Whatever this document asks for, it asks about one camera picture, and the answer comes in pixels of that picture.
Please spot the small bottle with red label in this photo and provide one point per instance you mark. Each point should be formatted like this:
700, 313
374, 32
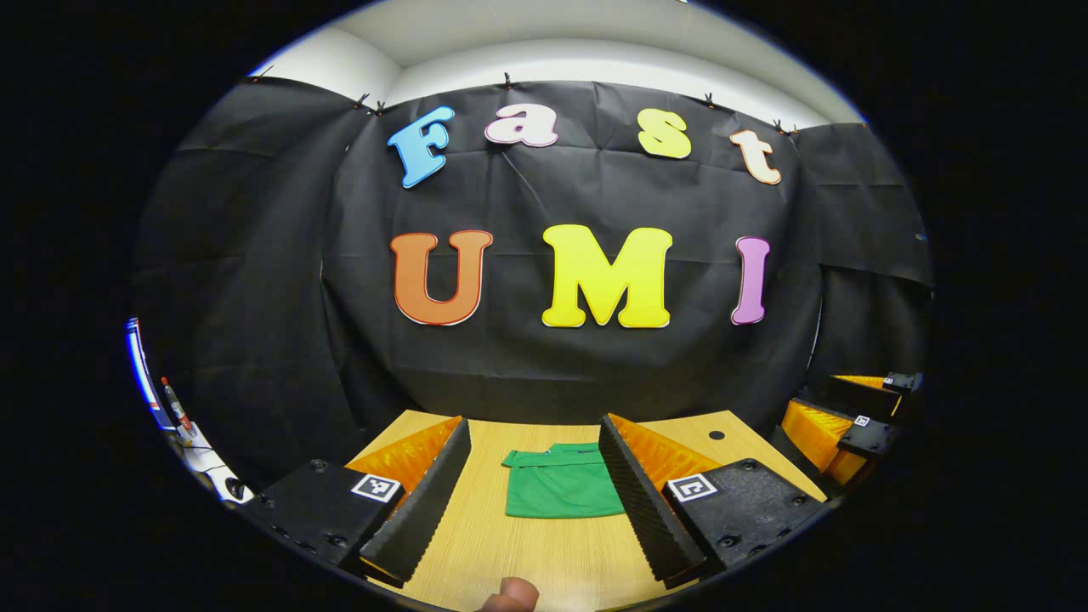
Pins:
177, 408

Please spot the black backdrop cloth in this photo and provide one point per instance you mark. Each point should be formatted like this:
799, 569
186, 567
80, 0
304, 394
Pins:
510, 365

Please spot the blue-edged monitor screen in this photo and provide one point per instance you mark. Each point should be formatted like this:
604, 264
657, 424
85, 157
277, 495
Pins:
140, 374

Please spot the green T-shirt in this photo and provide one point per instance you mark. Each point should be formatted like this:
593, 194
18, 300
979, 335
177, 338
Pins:
557, 493

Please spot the white side desk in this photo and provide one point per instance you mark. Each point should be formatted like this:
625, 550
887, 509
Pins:
204, 459

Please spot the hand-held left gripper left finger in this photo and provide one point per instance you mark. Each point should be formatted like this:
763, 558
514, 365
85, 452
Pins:
421, 510

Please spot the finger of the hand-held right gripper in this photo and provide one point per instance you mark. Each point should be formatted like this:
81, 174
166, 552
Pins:
867, 398
871, 440

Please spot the black round desk object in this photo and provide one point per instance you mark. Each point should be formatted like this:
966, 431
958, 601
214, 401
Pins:
235, 490

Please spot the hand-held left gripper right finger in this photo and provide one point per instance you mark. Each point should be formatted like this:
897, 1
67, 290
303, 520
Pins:
646, 510

